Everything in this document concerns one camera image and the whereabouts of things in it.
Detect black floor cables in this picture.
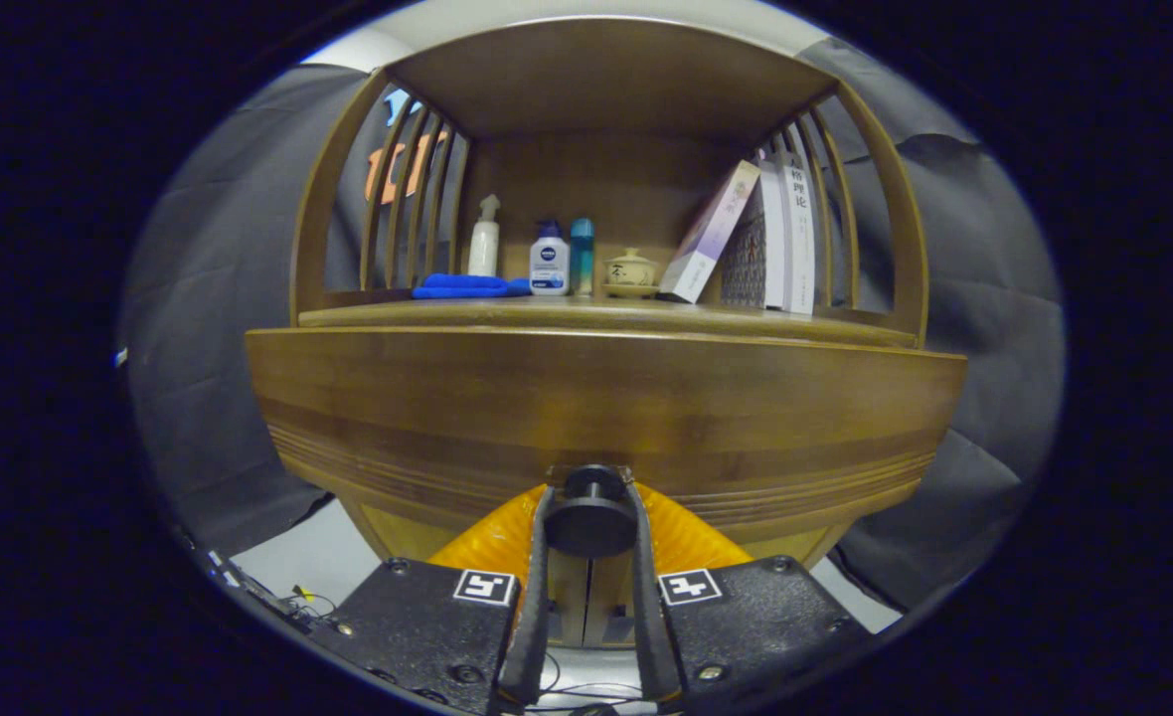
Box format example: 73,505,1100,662
207,550,349,629

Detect black drawer knob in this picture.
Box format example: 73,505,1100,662
544,464,639,560

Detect pink leaning book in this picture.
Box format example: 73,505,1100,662
659,159,761,304

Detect wooden drawer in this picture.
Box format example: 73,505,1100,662
246,324,968,528

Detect wooden countertop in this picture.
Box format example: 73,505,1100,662
298,295,921,349

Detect dark patterned book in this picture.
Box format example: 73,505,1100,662
721,194,768,307

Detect white pump bottle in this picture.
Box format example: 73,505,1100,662
468,194,502,277

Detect wooden cabinet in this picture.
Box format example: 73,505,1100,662
246,15,968,649

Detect white lotion bottle blue cap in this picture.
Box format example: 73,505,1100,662
530,219,571,296

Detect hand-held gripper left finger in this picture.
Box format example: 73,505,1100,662
308,484,558,715

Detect beige lidded tea cup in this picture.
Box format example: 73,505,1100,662
602,248,660,299

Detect teal bottle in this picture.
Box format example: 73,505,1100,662
571,218,595,296

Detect black backdrop cloth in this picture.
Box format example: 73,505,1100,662
119,40,1065,613

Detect plain white book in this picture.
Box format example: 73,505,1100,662
760,159,792,309

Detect blue folded cloth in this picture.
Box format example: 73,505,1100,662
412,273,533,300

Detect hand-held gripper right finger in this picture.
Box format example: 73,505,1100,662
626,482,871,712

